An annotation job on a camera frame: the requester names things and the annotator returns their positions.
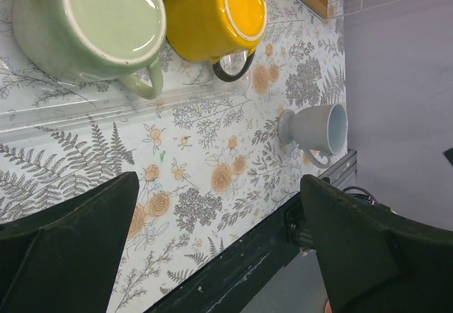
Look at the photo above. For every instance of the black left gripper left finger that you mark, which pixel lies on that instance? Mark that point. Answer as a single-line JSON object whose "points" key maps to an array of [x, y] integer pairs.
{"points": [[65, 258]]}

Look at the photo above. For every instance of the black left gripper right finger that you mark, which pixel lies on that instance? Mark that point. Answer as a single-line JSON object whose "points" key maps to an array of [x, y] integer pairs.
{"points": [[373, 260]]}

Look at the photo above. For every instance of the pale blue footed mug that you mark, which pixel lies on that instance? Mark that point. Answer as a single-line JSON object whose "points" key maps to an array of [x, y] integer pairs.
{"points": [[320, 131]]}

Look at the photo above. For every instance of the light green mug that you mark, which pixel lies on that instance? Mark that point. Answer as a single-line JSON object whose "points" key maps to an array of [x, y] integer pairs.
{"points": [[94, 40]]}

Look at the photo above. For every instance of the yellow mug black handle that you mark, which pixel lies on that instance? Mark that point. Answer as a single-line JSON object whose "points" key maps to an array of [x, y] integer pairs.
{"points": [[208, 30]]}

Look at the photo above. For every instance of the clear plastic tray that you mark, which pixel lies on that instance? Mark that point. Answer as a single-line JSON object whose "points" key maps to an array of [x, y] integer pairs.
{"points": [[32, 103]]}

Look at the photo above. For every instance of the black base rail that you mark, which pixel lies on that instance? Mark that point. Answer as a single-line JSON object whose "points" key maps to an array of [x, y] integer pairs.
{"points": [[231, 279]]}

